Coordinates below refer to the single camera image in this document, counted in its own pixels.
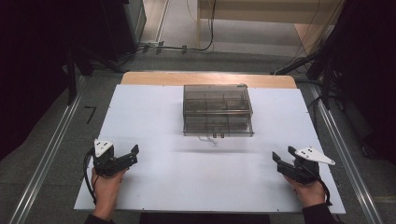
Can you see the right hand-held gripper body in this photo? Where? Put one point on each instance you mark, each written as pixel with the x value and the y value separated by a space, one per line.
pixel 305 169

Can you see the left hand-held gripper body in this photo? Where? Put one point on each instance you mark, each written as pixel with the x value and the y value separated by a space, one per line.
pixel 102 161

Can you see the person's right hand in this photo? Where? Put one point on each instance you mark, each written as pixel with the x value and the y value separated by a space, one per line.
pixel 309 193

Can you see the person's left hand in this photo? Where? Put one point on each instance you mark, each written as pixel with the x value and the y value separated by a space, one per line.
pixel 106 189

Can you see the small clear plastic tag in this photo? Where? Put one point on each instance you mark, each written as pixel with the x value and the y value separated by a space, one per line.
pixel 209 140

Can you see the white board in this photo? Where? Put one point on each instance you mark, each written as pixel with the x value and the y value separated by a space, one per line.
pixel 202 174

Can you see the clear plastic compartment box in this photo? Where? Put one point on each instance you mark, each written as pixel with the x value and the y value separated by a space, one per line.
pixel 218 109

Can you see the wooden table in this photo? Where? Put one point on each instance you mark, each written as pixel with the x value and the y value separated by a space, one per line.
pixel 174 79

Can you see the black tripod stand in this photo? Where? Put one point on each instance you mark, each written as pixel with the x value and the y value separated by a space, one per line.
pixel 323 71

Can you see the black metal stand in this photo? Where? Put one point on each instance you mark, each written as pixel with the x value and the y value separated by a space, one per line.
pixel 72 77

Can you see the person's dark lap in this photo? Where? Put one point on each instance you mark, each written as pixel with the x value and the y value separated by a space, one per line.
pixel 204 218

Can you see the black curtain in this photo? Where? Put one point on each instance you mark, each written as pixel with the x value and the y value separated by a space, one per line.
pixel 370 77
pixel 31 62

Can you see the dark cabinet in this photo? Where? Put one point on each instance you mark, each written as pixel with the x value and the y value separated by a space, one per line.
pixel 124 25

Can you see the light wooden desk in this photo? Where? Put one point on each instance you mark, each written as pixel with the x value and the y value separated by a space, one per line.
pixel 264 12

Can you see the metal floor rail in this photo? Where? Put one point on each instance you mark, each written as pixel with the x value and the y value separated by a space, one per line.
pixel 46 152
pixel 345 149

